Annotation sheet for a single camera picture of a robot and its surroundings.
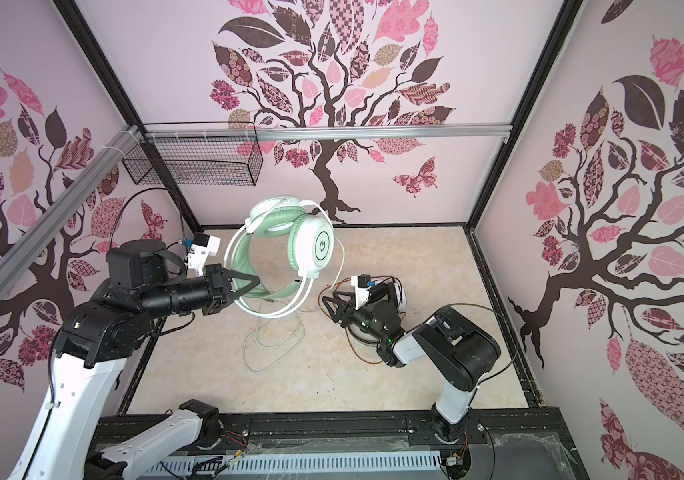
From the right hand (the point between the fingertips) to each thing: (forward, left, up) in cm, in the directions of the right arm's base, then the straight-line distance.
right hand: (329, 294), depth 82 cm
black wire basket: (+43, +43, +19) cm, 64 cm away
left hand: (-13, +12, +23) cm, 29 cm away
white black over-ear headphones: (-7, -10, -15) cm, 19 cm away
